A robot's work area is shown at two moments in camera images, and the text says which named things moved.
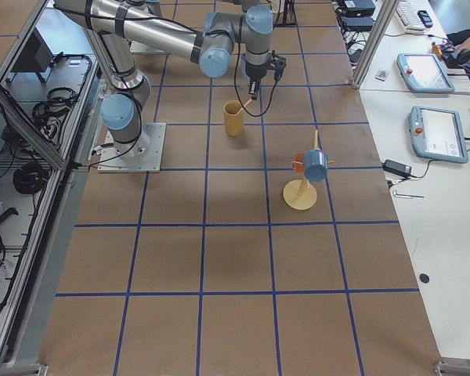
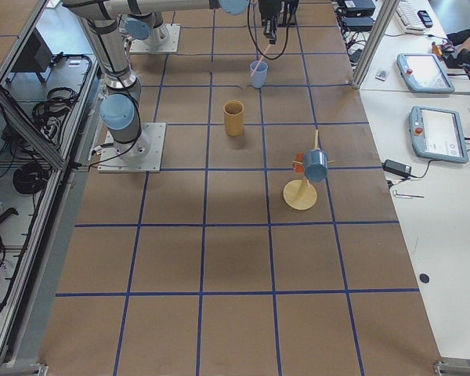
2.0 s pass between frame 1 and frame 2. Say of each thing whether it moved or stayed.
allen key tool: stayed
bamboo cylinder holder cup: stayed
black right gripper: moved
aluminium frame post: stayed
